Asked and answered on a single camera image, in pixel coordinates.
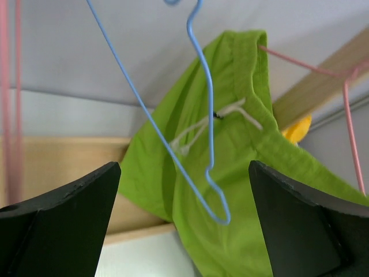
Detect yellow shorts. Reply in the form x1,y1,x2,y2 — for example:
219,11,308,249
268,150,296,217
282,115,312,145

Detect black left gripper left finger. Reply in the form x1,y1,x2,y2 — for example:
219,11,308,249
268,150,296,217
1,162,121,277

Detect blue hanger of grey shorts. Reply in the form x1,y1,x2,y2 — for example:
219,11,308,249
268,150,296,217
87,0,231,226

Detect pink hanger of yellow shorts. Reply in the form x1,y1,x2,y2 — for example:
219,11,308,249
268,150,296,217
13,0,23,203

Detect pink hanger of green shorts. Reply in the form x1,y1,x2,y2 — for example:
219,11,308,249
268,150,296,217
259,46,368,195

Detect wooden clothes rack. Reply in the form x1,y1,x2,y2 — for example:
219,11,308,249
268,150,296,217
0,27,369,246

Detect pink hanger of olive shorts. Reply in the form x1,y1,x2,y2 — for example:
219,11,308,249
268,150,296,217
1,1,13,205

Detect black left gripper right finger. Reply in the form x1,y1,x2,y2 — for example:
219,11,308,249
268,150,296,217
248,161,368,276

